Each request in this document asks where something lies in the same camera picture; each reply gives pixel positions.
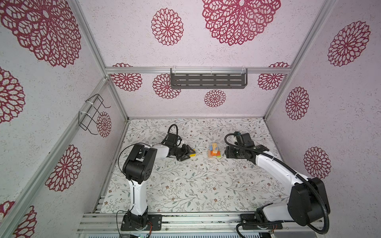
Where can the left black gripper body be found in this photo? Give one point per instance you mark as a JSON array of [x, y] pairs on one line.
[[180, 152]]

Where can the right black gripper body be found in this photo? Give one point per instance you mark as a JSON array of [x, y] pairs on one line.
[[234, 152]]

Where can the orange rectangular block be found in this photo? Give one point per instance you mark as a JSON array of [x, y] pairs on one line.
[[216, 154]]

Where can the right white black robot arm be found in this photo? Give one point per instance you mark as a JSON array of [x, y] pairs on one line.
[[307, 202]]

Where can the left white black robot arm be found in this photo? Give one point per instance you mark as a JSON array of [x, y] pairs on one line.
[[137, 169]]

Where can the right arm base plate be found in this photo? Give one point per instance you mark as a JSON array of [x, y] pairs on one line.
[[256, 221]]

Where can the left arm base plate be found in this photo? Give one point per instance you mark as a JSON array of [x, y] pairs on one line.
[[154, 221]]

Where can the grey metal wall shelf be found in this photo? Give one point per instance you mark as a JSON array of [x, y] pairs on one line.
[[211, 80]]

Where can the black wire wall rack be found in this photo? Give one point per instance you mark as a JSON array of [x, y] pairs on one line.
[[95, 120]]

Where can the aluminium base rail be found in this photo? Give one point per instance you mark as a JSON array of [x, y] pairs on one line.
[[216, 211]]

